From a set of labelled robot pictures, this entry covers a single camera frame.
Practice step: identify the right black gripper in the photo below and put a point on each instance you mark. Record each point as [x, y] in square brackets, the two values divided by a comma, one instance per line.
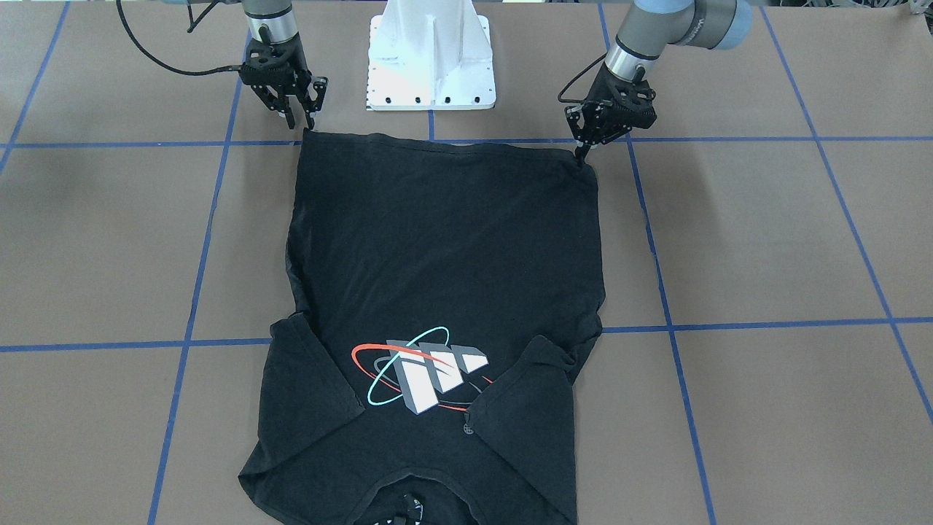
[300, 82]

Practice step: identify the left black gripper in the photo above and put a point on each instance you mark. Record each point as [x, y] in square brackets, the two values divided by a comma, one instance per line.
[599, 117]

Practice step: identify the black graphic t-shirt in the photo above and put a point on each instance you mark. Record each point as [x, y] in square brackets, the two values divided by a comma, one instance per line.
[445, 299]

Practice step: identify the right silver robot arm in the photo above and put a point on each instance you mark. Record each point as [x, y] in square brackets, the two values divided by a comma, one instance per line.
[271, 22]

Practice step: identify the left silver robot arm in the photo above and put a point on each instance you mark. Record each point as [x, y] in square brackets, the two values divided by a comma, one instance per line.
[650, 26]

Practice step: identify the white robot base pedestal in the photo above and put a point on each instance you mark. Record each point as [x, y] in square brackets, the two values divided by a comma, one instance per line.
[430, 56]

